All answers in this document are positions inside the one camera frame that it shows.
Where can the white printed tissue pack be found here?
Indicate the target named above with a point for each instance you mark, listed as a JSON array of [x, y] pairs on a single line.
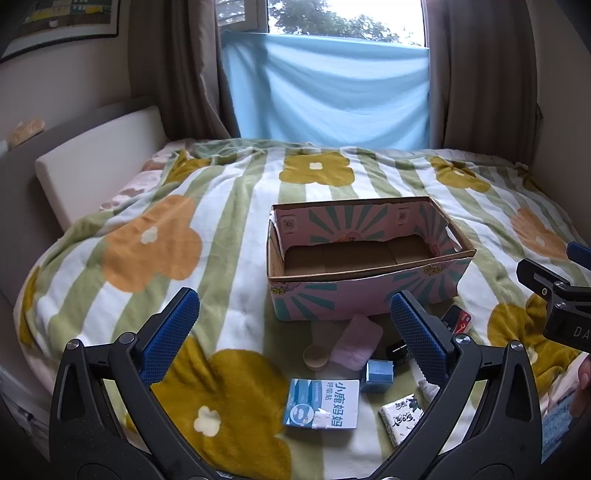
[[401, 417]]

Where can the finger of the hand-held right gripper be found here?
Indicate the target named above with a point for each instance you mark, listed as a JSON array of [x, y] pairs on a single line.
[[535, 274], [581, 252]]

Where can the window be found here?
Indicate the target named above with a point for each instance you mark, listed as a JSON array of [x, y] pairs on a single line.
[[341, 18]]

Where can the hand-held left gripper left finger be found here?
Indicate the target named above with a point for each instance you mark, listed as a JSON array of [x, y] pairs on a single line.
[[171, 337]]

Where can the small black round container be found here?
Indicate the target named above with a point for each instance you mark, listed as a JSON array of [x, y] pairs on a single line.
[[398, 353]]

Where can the small blue box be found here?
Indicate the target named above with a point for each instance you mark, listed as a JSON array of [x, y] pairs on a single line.
[[376, 376]]

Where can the person's blue jeans leg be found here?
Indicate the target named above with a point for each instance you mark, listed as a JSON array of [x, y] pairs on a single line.
[[561, 424]]

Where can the floral striped blanket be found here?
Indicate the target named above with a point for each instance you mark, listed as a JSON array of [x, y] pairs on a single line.
[[152, 244]]

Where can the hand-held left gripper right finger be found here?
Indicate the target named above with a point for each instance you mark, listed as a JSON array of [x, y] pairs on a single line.
[[415, 337]]

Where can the white and blue flat box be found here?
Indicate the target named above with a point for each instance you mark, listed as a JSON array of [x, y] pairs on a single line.
[[323, 404]]

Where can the brown curtain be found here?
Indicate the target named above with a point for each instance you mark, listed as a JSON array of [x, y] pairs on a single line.
[[480, 74], [184, 69]]

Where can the light blue window cloth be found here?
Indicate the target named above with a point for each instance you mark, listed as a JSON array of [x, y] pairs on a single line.
[[332, 92]]

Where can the pink printed cardboard box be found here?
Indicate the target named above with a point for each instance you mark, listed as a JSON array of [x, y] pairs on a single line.
[[369, 290]]

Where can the pink towel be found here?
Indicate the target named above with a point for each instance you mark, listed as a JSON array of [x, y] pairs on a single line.
[[355, 341]]

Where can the beige object on headboard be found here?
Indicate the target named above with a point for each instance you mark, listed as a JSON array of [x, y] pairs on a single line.
[[27, 130]]

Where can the white headboard cushion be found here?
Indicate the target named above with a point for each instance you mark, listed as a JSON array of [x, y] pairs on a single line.
[[97, 157]]

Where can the red and black packet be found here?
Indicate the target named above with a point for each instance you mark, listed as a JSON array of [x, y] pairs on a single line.
[[457, 321]]

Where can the pink pillow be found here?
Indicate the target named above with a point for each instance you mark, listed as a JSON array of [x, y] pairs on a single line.
[[134, 184]]

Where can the framed wall picture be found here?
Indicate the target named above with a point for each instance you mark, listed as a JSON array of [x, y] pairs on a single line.
[[64, 21]]

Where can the small beige round cup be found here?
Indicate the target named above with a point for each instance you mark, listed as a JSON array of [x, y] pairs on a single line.
[[316, 357]]

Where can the person's right hand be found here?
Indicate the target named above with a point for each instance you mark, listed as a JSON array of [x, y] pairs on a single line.
[[584, 387]]

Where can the small white bottle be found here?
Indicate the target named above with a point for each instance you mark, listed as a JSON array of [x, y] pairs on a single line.
[[428, 390]]

